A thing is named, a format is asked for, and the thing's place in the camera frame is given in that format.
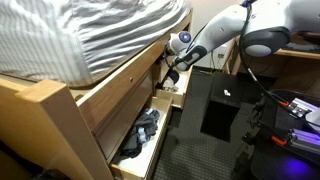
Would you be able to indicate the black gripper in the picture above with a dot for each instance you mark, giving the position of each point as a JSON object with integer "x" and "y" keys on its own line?
{"x": 164, "y": 56}

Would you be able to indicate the wooden drawer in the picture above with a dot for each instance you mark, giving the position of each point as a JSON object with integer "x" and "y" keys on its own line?
{"x": 142, "y": 166}
{"x": 161, "y": 70}
{"x": 178, "y": 98}

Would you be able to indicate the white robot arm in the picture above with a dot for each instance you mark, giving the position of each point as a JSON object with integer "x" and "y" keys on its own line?
{"x": 262, "y": 26}

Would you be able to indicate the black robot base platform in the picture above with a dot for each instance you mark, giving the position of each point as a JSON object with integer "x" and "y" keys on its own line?
{"x": 286, "y": 144}

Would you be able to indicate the beige and dark clothes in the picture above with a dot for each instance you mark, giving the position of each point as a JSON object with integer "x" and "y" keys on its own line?
{"x": 170, "y": 82}

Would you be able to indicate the black computer tower case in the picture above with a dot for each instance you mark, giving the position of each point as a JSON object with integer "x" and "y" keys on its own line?
{"x": 222, "y": 106}

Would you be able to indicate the dark grey clothes pile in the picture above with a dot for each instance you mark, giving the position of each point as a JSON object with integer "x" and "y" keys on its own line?
{"x": 143, "y": 129}

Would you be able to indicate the grey striped bed sheet mattress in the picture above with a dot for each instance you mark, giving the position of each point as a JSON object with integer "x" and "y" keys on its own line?
{"x": 78, "y": 42}

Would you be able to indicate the wooden desk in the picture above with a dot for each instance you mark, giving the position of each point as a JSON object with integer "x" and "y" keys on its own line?
{"x": 293, "y": 70}

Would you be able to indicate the black keyboard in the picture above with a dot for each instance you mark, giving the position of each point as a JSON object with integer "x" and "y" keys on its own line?
{"x": 310, "y": 48}

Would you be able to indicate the white wall power outlet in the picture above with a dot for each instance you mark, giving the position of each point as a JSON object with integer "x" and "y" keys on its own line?
{"x": 221, "y": 51}

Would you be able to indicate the upper orange handled clamp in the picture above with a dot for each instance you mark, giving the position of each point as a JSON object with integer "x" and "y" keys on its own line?
{"x": 285, "y": 104}

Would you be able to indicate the orange handled clamp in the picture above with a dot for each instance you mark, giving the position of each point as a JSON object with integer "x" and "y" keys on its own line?
{"x": 285, "y": 104}
{"x": 278, "y": 141}

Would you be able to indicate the lower orange handled clamp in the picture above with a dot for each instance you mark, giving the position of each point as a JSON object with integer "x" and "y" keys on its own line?
{"x": 278, "y": 141}

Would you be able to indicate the upper aluminium extrusion rail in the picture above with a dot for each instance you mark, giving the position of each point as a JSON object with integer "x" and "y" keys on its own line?
{"x": 302, "y": 108}

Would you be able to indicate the aluminium extrusion rail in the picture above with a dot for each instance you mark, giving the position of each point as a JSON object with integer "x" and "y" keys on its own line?
{"x": 302, "y": 108}
{"x": 305, "y": 141}

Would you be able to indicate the light wooden bed frame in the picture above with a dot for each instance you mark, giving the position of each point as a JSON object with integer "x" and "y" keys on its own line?
{"x": 78, "y": 131}

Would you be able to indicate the lower aluminium extrusion rail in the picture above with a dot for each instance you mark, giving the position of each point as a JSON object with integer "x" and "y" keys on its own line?
{"x": 305, "y": 141}

